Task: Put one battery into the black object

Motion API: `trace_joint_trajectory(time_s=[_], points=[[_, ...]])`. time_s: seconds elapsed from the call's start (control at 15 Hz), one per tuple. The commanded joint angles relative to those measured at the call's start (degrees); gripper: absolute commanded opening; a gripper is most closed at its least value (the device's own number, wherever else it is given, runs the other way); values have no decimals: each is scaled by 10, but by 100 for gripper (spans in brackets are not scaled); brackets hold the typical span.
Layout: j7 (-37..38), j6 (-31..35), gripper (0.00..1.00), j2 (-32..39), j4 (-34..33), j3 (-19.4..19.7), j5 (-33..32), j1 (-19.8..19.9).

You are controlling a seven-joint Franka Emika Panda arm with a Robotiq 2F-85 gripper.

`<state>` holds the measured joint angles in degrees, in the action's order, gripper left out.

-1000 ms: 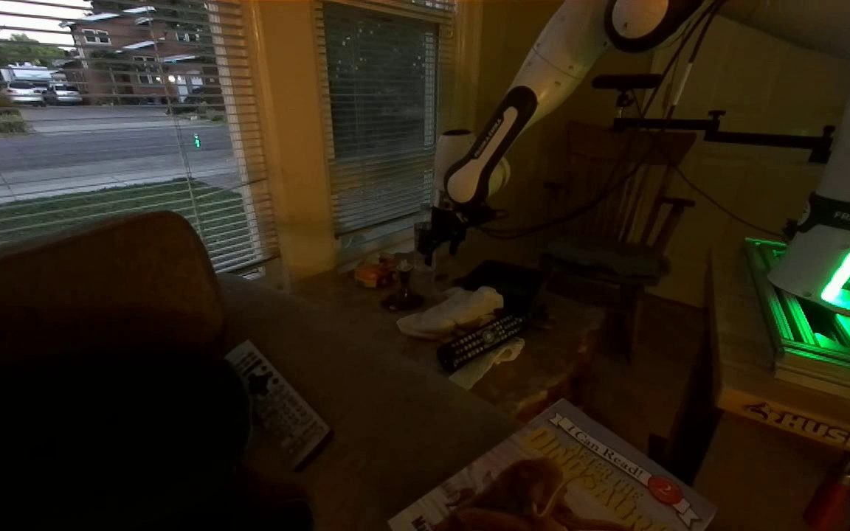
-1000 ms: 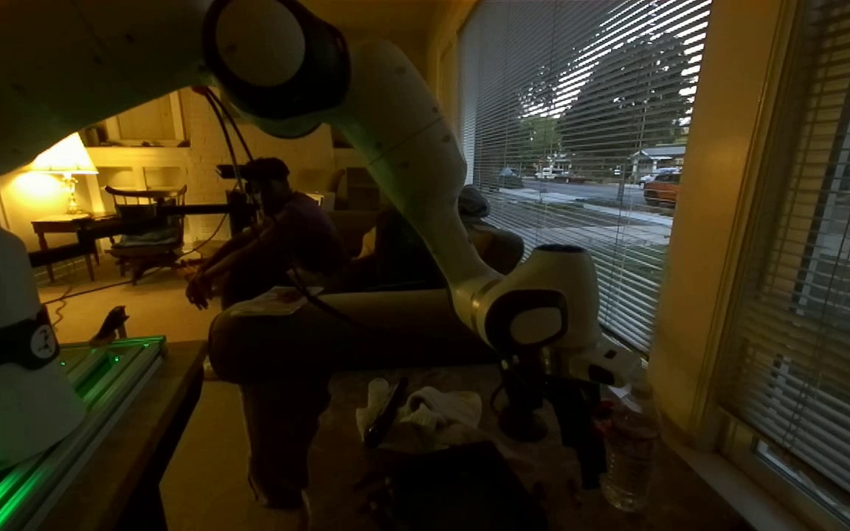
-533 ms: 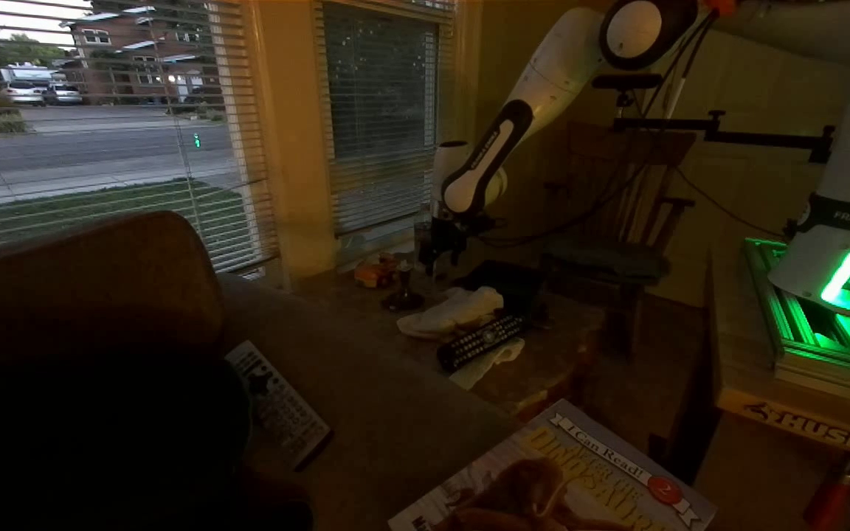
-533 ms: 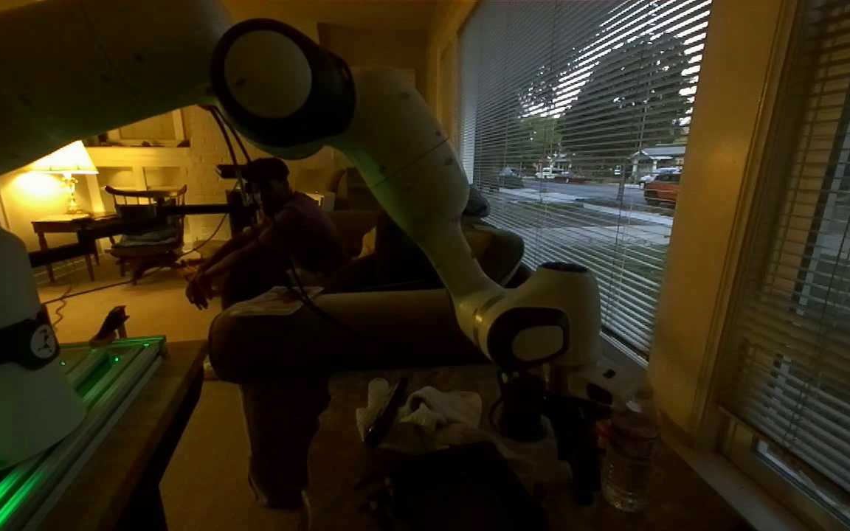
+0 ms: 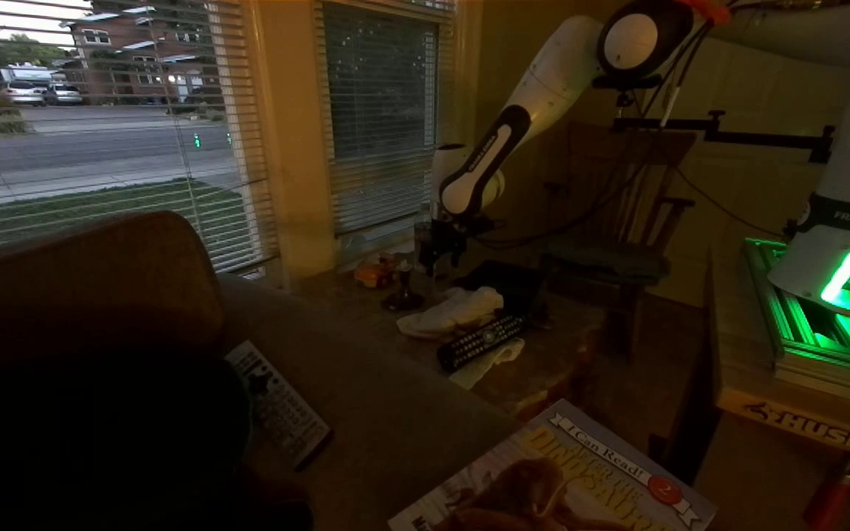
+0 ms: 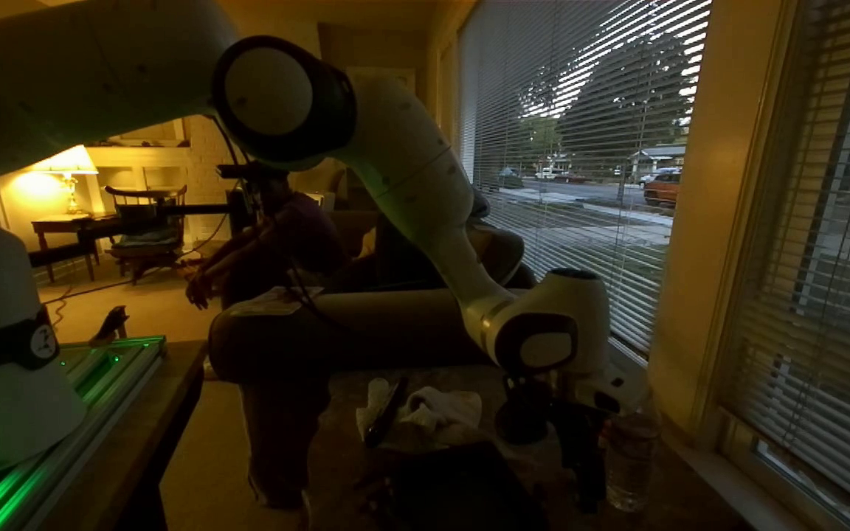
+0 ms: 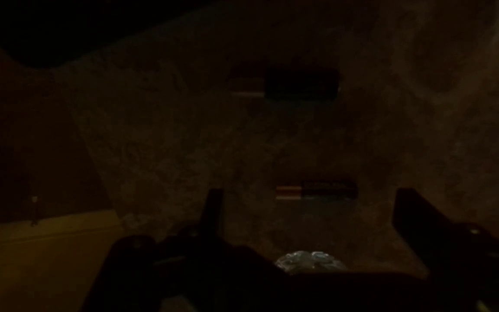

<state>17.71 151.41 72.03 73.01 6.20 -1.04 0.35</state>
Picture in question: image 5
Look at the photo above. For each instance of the wooden rocking chair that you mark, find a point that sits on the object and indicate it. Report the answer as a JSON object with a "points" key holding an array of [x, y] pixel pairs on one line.
{"points": [[616, 222]]}

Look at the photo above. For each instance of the wooden coffee table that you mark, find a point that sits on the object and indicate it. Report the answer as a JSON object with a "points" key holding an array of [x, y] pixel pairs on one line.
{"points": [[503, 344]]}

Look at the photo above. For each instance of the small orange object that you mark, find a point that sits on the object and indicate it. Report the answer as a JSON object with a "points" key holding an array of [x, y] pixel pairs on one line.
{"points": [[373, 273]]}

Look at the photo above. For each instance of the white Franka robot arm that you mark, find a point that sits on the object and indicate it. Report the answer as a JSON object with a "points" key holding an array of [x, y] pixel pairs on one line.
{"points": [[554, 89]]}

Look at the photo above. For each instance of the narrow white window blind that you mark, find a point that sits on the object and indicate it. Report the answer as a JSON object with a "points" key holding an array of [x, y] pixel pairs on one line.
{"points": [[383, 118]]}

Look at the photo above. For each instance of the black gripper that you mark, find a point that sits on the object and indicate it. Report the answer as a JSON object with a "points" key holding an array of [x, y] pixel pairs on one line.
{"points": [[453, 235]]}

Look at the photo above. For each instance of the white parked van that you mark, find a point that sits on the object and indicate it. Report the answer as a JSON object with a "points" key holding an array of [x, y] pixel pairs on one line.
{"points": [[29, 85]]}

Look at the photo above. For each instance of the brown couch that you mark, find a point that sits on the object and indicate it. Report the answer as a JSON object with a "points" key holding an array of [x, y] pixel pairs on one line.
{"points": [[132, 393]]}

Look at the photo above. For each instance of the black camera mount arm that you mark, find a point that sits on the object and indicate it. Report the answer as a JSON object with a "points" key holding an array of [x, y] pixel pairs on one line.
{"points": [[730, 133]]}

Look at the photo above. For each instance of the black tray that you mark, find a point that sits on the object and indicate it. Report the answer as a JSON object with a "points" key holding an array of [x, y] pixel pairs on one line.
{"points": [[514, 285]]}

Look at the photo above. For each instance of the wide white window blind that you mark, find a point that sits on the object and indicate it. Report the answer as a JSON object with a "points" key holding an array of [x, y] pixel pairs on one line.
{"points": [[91, 127]]}

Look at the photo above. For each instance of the red bottle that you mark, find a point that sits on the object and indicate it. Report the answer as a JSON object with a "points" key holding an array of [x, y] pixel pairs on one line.
{"points": [[832, 502]]}

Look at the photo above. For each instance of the small dark figurine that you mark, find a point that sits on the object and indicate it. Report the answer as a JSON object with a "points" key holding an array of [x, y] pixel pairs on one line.
{"points": [[402, 291]]}

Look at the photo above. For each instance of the magazine with orange cover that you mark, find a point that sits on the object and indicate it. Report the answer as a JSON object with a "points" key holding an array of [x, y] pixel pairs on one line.
{"points": [[562, 477]]}

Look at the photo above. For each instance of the white paper sheet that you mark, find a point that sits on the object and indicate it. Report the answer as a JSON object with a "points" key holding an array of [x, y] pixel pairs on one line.
{"points": [[489, 366]]}

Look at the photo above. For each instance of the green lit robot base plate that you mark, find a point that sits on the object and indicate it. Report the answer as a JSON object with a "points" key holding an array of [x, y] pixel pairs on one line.
{"points": [[818, 321]]}

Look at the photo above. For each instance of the black remote control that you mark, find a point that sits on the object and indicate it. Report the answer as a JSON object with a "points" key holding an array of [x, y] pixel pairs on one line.
{"points": [[486, 341]]}

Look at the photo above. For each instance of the Husky tool cabinet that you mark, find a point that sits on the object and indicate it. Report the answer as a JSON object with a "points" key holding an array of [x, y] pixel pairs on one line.
{"points": [[799, 393]]}

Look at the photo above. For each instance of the white crumpled cloth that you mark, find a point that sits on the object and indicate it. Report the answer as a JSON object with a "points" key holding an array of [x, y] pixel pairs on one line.
{"points": [[453, 312]]}

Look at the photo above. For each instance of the white keypad remote control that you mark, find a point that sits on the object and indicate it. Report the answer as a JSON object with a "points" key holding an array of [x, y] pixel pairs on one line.
{"points": [[280, 402]]}

